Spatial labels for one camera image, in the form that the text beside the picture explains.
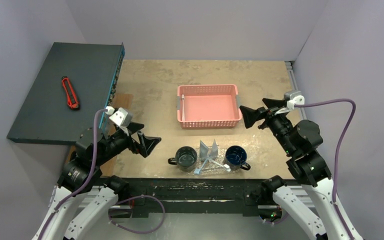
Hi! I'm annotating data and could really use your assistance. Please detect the dark blue cup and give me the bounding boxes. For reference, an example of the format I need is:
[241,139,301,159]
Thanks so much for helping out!
[223,145,251,171]

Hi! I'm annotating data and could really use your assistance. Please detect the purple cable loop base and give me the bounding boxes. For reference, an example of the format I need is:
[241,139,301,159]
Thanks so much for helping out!
[108,194,166,235]

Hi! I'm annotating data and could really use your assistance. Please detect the pink plastic basket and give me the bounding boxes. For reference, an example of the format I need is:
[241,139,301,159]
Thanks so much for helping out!
[177,84,242,129]

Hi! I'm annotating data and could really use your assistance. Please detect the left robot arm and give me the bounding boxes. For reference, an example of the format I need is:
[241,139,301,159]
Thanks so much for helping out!
[33,122,162,240]

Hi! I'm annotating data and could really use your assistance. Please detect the dark grey network switch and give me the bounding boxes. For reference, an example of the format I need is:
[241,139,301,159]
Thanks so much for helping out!
[7,42,125,146]

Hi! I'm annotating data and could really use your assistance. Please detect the white toothpaste tube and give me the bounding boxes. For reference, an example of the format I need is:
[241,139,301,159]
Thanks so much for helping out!
[199,140,209,161]

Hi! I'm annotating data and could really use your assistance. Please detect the clear textured oval tray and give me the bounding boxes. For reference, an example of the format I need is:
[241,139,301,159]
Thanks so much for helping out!
[196,148,242,176]

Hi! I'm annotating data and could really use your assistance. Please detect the grey toothbrush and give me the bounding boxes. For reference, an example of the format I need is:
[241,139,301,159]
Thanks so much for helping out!
[194,157,210,175]

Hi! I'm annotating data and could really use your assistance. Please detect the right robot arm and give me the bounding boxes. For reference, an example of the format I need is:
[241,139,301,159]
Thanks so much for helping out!
[239,95,362,240]

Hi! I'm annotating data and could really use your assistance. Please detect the red cap toothpaste tube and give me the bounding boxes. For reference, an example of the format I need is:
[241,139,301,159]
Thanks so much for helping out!
[209,140,219,160]

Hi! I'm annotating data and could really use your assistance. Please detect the aluminium frame rail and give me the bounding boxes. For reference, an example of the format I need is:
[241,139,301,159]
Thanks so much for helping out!
[284,61,307,120]

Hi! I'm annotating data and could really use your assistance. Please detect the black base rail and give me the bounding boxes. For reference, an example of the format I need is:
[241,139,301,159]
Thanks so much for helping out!
[69,177,322,220]

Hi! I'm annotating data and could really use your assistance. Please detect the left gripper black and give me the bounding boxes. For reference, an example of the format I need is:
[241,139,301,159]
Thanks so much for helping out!
[94,120,161,165]

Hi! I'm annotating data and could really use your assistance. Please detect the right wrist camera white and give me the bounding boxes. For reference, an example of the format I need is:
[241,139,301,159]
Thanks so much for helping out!
[275,90,305,115]

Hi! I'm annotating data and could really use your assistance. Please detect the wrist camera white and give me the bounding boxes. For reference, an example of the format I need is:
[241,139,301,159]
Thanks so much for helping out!
[105,106,133,136]
[275,90,305,115]

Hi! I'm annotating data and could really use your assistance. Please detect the red utility knife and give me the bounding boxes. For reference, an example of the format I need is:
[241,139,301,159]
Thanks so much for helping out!
[61,76,80,111]

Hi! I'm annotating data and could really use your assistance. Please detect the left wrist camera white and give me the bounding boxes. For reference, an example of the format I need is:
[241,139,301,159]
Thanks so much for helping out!
[105,106,133,136]

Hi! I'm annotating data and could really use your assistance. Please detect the white toothbrush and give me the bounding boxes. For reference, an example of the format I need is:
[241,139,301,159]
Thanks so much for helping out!
[209,158,232,173]
[180,94,185,122]

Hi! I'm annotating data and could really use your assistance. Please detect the dark green mug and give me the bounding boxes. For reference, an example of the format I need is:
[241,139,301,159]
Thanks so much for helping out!
[167,146,198,172]

